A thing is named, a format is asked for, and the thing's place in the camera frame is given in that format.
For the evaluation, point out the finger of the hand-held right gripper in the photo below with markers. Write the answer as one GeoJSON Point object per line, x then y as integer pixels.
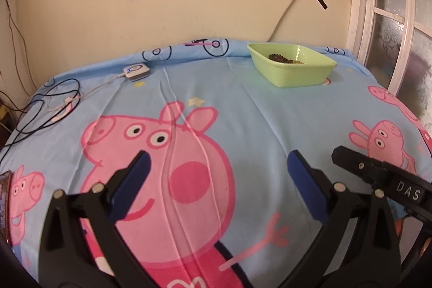
{"type": "Point", "coordinates": [352, 161]}

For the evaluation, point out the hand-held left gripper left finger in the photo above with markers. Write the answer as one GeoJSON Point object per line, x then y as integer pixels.
{"type": "Point", "coordinates": [131, 188]}

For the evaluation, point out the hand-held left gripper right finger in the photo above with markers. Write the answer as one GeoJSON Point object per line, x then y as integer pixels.
{"type": "Point", "coordinates": [307, 188]}

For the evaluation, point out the light green plastic tray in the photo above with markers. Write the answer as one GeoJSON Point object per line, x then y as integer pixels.
{"type": "Point", "coordinates": [297, 72]}

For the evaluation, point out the blue cartoon pig blanket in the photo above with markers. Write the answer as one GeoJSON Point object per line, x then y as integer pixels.
{"type": "Point", "coordinates": [236, 112]}

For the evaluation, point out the small white charger box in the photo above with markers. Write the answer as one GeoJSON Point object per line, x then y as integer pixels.
{"type": "Point", "coordinates": [135, 70]}

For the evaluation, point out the smartphone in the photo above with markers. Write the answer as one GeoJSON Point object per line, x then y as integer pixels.
{"type": "Point", "coordinates": [4, 203]}

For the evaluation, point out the white window frame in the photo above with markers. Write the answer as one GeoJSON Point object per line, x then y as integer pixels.
{"type": "Point", "coordinates": [381, 21]}

